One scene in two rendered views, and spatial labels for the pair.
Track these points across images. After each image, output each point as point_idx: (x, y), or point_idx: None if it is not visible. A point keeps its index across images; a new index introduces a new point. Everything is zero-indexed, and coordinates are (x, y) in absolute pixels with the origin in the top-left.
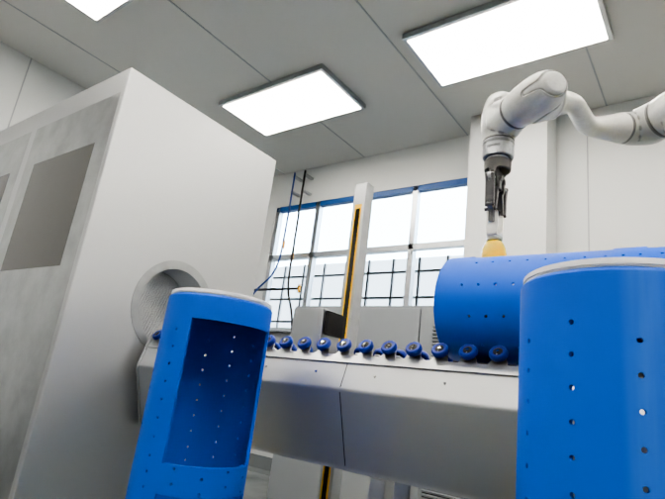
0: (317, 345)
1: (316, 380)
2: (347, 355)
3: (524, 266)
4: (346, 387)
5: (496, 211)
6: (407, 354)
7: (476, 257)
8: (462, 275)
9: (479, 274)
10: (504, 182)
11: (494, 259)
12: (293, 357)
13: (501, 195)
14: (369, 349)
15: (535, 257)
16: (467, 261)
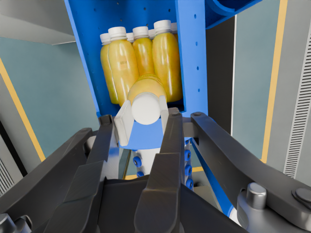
0: (192, 184)
1: (191, 164)
2: (188, 161)
3: (202, 17)
4: (189, 144)
5: (168, 113)
6: (135, 158)
7: (187, 101)
8: (207, 95)
9: (206, 76)
10: (91, 207)
11: (194, 68)
12: (192, 190)
13: (108, 163)
14: (188, 150)
15: (191, 3)
16: (197, 104)
